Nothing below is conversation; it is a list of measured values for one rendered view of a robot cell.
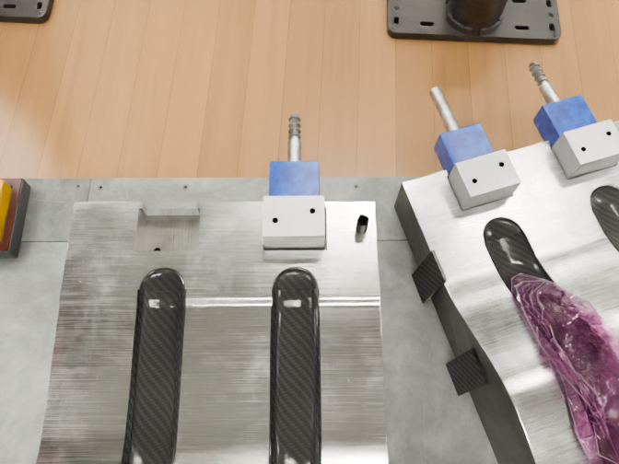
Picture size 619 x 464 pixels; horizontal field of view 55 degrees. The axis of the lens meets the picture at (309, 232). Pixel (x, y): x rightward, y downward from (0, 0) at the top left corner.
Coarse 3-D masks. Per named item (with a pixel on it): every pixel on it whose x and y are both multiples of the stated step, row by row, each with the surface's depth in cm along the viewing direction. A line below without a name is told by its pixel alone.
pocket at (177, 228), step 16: (144, 208) 51; (176, 208) 52; (192, 208) 52; (144, 224) 52; (160, 224) 53; (176, 224) 53; (192, 224) 53; (144, 240) 52; (160, 240) 52; (176, 240) 52; (192, 240) 52
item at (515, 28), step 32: (416, 0) 70; (448, 0) 69; (480, 0) 63; (512, 0) 70; (544, 0) 70; (416, 32) 68; (448, 32) 68; (480, 32) 68; (512, 32) 68; (544, 32) 68
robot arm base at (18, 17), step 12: (0, 0) 70; (12, 0) 70; (24, 0) 70; (36, 0) 70; (48, 0) 70; (0, 12) 69; (12, 12) 69; (24, 12) 69; (36, 12) 69; (48, 12) 69
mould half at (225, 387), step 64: (128, 256) 49; (192, 256) 49; (256, 256) 49; (320, 256) 49; (64, 320) 47; (128, 320) 47; (192, 320) 47; (256, 320) 47; (320, 320) 47; (64, 384) 45; (128, 384) 46; (192, 384) 46; (256, 384) 46; (64, 448) 44; (192, 448) 44; (256, 448) 44; (384, 448) 44
